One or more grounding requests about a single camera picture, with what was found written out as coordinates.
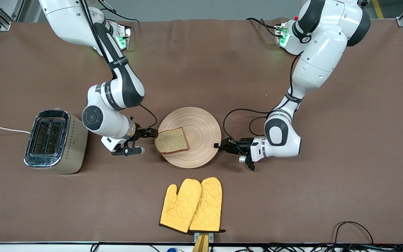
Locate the round wooden plate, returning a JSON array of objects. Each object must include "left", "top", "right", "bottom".
[{"left": 157, "top": 107, "right": 222, "bottom": 169}]

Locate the right base connector bracket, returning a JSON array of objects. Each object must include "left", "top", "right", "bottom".
[{"left": 116, "top": 23, "right": 132, "bottom": 50}]

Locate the yellow quilted oven mitt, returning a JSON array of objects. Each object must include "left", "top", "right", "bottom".
[
  {"left": 189, "top": 177, "right": 226, "bottom": 233},
  {"left": 159, "top": 178, "right": 203, "bottom": 234}
]

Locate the wooden stick with metal bracket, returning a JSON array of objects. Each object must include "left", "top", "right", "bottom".
[{"left": 192, "top": 232, "right": 214, "bottom": 252}]

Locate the black left base cable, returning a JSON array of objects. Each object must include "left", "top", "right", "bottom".
[{"left": 246, "top": 17, "right": 280, "bottom": 37}]

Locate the brown bread slice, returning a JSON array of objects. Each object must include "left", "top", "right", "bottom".
[{"left": 154, "top": 127, "right": 189, "bottom": 154}]

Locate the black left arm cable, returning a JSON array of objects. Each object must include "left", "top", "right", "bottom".
[{"left": 222, "top": 52, "right": 304, "bottom": 141}]

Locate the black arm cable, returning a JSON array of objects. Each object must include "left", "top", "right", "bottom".
[
  {"left": 222, "top": 52, "right": 304, "bottom": 141},
  {"left": 79, "top": 0, "right": 159, "bottom": 131}
]

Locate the black looped cable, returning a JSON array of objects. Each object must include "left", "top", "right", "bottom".
[{"left": 333, "top": 221, "right": 374, "bottom": 245}]

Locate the base connector bracket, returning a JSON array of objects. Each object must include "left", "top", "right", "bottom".
[
  {"left": 116, "top": 23, "right": 132, "bottom": 50},
  {"left": 275, "top": 22, "right": 290, "bottom": 48}
]

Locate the cream and chrome toaster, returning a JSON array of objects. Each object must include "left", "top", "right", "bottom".
[{"left": 24, "top": 108, "right": 89, "bottom": 174}]

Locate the black base cable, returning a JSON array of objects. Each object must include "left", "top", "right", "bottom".
[
  {"left": 246, "top": 17, "right": 280, "bottom": 37},
  {"left": 97, "top": 0, "right": 140, "bottom": 25}
]

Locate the white toaster power cable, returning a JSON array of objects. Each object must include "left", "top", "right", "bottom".
[{"left": 0, "top": 125, "right": 31, "bottom": 134}]

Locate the left base connector bracket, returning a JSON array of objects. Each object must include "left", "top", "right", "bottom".
[{"left": 275, "top": 22, "right": 290, "bottom": 48}]

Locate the black right base cable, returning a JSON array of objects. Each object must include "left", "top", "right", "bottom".
[{"left": 97, "top": 0, "right": 140, "bottom": 25}]

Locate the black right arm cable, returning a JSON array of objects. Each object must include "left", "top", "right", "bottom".
[{"left": 79, "top": 0, "right": 159, "bottom": 131}]

